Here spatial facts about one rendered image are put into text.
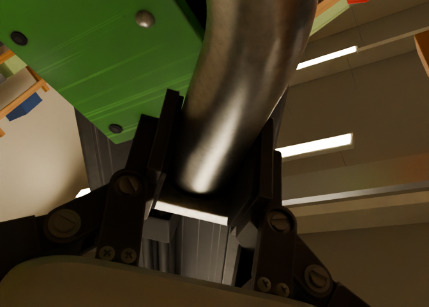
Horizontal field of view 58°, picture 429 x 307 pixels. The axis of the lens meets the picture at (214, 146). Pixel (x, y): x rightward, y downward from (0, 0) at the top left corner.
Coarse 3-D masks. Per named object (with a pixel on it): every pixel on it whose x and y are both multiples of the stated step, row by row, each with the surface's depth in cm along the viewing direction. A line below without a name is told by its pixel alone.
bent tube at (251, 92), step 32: (224, 0) 9; (256, 0) 9; (288, 0) 9; (224, 32) 10; (256, 32) 10; (288, 32) 10; (224, 64) 11; (256, 64) 10; (288, 64) 11; (192, 96) 13; (224, 96) 12; (256, 96) 11; (192, 128) 13; (224, 128) 13; (256, 128) 13; (192, 160) 14; (224, 160) 14; (160, 192) 16; (192, 192) 16; (224, 192) 17; (224, 224) 17
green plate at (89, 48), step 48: (0, 0) 22; (48, 0) 21; (96, 0) 21; (144, 0) 21; (48, 48) 24; (96, 48) 23; (144, 48) 23; (192, 48) 23; (96, 96) 27; (144, 96) 26
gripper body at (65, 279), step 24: (24, 264) 10; (48, 264) 10; (72, 264) 10; (96, 264) 10; (120, 264) 10; (0, 288) 9; (24, 288) 9; (48, 288) 9; (72, 288) 9; (96, 288) 10; (120, 288) 10; (144, 288) 10; (168, 288) 10; (192, 288) 10; (216, 288) 10; (240, 288) 11
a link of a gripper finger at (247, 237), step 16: (272, 128) 15; (256, 144) 15; (272, 144) 15; (256, 160) 14; (272, 160) 14; (240, 176) 16; (256, 176) 14; (272, 176) 14; (240, 192) 15; (256, 192) 13; (272, 192) 13; (240, 208) 14; (256, 208) 14; (240, 224) 14; (256, 224) 13; (240, 240) 14; (304, 256) 13; (304, 272) 13; (320, 272) 13; (304, 288) 12; (320, 288) 13
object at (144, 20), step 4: (140, 12) 21; (144, 12) 21; (148, 12) 21; (136, 16) 21; (140, 16) 21; (144, 16) 21; (148, 16) 21; (152, 16) 21; (136, 20) 21; (140, 20) 21; (144, 20) 21; (148, 20) 21; (152, 20) 21; (140, 24) 21; (144, 24) 21; (148, 24) 21; (152, 24) 22
